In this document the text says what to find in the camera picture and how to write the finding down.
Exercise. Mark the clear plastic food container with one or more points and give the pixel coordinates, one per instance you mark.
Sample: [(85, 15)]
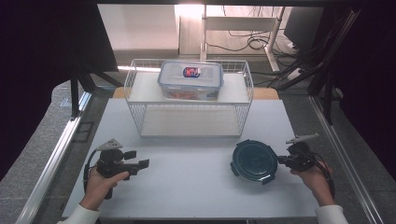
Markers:
[(190, 81)]

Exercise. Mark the person's left hand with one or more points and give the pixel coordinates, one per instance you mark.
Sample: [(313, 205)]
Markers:
[(99, 186)]

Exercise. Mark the white desk frame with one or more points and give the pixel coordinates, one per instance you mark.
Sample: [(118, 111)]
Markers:
[(239, 23)]

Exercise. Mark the aluminium rail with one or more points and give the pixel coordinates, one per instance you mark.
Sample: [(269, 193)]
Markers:
[(53, 161), (345, 161)]

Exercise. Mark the black tripod stand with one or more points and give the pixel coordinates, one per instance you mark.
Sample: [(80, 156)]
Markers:
[(74, 93)]

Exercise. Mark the round container dark teal lid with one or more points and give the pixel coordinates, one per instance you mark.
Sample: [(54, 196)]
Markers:
[(254, 160)]

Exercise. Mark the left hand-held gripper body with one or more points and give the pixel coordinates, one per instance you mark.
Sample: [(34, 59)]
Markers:
[(112, 161)]

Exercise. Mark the black metal stand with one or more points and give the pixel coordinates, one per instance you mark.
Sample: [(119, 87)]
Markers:
[(323, 65)]

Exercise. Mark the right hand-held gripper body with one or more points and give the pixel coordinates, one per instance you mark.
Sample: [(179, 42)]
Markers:
[(301, 155)]

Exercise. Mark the person's right hand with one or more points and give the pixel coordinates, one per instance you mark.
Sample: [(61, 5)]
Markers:
[(314, 183)]

